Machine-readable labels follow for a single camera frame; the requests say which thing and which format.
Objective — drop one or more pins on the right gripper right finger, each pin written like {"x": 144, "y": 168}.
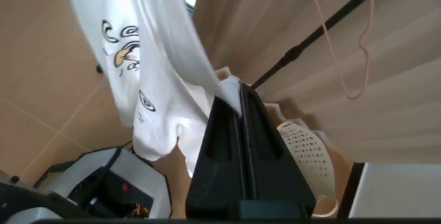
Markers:
{"x": 279, "y": 182}

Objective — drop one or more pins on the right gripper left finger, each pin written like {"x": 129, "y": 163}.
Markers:
{"x": 213, "y": 182}

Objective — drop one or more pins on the white printed t-shirt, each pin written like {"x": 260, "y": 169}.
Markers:
{"x": 162, "y": 79}

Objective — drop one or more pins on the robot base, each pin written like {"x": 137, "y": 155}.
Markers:
{"x": 103, "y": 189}

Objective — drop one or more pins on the white laundry basket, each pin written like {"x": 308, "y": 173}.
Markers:
{"x": 310, "y": 155}

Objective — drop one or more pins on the black clothes rack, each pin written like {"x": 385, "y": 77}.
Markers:
{"x": 293, "y": 54}

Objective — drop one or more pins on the pink clothes hanger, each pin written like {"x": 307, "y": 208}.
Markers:
{"x": 330, "y": 46}

